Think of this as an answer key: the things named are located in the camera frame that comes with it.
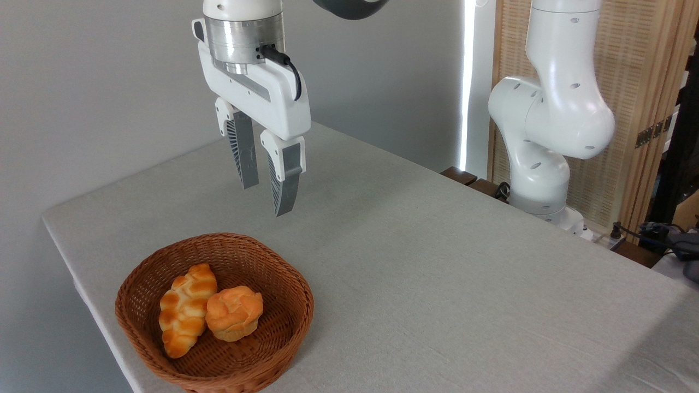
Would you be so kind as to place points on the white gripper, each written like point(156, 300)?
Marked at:
point(281, 106)

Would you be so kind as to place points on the round bread roll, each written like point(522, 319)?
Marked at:
point(235, 314)

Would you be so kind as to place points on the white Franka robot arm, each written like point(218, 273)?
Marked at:
point(557, 109)

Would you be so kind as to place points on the long braided bread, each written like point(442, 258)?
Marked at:
point(183, 314)

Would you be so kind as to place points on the brown wicker basket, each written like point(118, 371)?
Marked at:
point(273, 338)

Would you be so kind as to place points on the dark brown wooden block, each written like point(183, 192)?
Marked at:
point(485, 187)
point(457, 176)

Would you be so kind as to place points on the grey tablecloth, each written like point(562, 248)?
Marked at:
point(437, 284)

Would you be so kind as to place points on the black plug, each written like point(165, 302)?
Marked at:
point(616, 231)

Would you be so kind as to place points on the wooden folding screen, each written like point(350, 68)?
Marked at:
point(639, 65)

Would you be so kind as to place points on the dark metal screen hinge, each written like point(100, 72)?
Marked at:
point(652, 131)

